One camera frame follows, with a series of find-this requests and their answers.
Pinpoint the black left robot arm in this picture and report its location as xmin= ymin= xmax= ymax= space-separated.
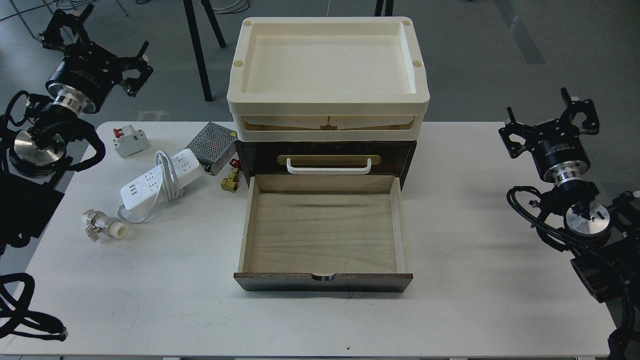
xmin=0 ymin=4 xmax=153 ymax=250

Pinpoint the brass valve red handle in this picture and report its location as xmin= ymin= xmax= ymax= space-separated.
xmin=221 ymin=158 xmax=242 ymax=193

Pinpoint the open wooden drawer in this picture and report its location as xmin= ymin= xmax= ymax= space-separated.
xmin=233 ymin=174 xmax=414 ymax=293

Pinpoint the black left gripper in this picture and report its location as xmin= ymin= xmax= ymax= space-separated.
xmin=39 ymin=4 xmax=154 ymax=115

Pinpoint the white drawer handle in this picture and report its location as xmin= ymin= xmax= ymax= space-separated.
xmin=286 ymin=158 xmax=373 ymax=175

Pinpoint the black table leg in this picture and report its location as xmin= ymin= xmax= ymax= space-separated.
xmin=182 ymin=0 xmax=227 ymax=102

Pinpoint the white circuit breaker red switch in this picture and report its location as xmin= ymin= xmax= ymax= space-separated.
xmin=112 ymin=124 xmax=151 ymax=158

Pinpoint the silver mesh power supply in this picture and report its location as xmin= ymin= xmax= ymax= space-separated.
xmin=186 ymin=121 xmax=237 ymax=176

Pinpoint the silver white pipe fitting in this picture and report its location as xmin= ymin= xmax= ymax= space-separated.
xmin=81 ymin=209 xmax=129 ymax=242

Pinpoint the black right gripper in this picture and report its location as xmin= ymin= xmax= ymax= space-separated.
xmin=498 ymin=87 xmax=600 ymax=183

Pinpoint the white power strip with cable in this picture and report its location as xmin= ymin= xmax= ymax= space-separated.
xmin=118 ymin=149 xmax=205 ymax=224

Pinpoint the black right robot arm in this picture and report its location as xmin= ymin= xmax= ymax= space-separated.
xmin=498 ymin=88 xmax=640 ymax=360

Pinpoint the black cable bundle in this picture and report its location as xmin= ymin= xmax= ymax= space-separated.
xmin=0 ymin=272 xmax=68 ymax=342

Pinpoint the cream plastic tray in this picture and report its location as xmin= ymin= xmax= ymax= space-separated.
xmin=227 ymin=16 xmax=430 ymax=142

